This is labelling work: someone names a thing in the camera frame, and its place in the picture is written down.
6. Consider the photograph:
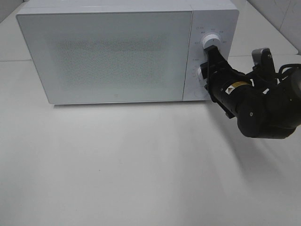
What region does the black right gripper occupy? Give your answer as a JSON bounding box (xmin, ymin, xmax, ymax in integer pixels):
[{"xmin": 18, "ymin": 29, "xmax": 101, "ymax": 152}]
[{"xmin": 200, "ymin": 46, "xmax": 253, "ymax": 119}]

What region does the white timer knob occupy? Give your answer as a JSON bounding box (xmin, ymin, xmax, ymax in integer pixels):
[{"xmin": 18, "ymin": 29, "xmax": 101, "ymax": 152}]
[{"xmin": 197, "ymin": 67, "xmax": 204, "ymax": 82}]

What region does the round white door button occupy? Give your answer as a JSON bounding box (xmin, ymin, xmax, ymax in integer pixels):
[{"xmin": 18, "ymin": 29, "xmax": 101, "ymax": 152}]
[{"xmin": 194, "ymin": 90, "xmax": 208, "ymax": 100}]

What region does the white microwave door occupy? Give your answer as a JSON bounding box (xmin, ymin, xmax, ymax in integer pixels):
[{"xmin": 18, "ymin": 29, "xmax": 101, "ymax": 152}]
[{"xmin": 17, "ymin": 11, "xmax": 192, "ymax": 105}]

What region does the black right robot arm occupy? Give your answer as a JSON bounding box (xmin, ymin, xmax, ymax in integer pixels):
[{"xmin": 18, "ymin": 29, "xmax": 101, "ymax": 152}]
[{"xmin": 200, "ymin": 45, "xmax": 301, "ymax": 139}]

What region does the upper white power knob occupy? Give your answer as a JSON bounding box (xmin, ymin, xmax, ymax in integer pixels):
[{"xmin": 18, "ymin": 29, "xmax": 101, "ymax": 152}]
[{"xmin": 202, "ymin": 33, "xmax": 222, "ymax": 50}]

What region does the white microwave oven body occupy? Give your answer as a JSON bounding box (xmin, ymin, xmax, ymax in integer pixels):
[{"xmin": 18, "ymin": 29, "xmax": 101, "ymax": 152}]
[{"xmin": 16, "ymin": 0, "xmax": 239, "ymax": 104}]

